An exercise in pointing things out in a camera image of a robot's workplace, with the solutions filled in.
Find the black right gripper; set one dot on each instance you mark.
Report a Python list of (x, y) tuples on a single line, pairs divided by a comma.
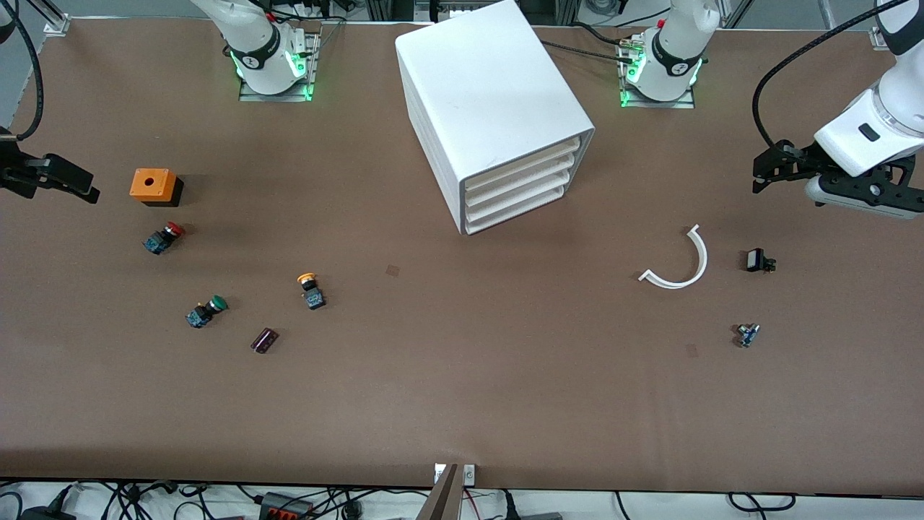
[(16, 175)]

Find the small black switch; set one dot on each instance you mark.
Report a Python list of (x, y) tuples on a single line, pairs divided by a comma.
[(756, 260)]

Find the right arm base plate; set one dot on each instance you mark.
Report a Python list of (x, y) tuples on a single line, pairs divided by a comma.
[(312, 65)]

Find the white curved plastic strip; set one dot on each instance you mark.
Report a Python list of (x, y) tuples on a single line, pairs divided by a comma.
[(699, 263)]

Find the small white bracket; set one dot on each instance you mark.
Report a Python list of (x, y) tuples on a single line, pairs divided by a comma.
[(469, 474), (439, 473)]

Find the red push button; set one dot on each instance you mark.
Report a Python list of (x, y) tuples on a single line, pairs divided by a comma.
[(162, 238)]

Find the wooden post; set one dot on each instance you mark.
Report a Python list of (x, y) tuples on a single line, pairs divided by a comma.
[(442, 502)]

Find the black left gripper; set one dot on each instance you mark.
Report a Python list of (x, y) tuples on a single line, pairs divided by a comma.
[(803, 160)]

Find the black power strip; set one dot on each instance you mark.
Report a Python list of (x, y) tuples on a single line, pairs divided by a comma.
[(285, 507)]

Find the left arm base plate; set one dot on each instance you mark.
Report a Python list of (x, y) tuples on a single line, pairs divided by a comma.
[(650, 104)]

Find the small blue electronic component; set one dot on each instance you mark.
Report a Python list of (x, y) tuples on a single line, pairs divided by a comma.
[(747, 335)]

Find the orange button box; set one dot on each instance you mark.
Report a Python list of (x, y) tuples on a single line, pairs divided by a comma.
[(151, 184)]

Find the yellow push button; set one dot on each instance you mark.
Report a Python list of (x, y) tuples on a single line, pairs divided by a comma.
[(313, 295)]

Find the dark purple capacitor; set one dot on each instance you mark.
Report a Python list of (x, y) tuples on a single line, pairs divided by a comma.
[(264, 340)]

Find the black power adapter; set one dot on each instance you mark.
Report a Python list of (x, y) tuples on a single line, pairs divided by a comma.
[(47, 514)]

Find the aluminium corner bracket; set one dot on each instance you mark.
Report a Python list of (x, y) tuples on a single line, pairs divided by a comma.
[(54, 22)]

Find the green push button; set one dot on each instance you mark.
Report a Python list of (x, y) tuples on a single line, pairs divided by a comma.
[(206, 312)]

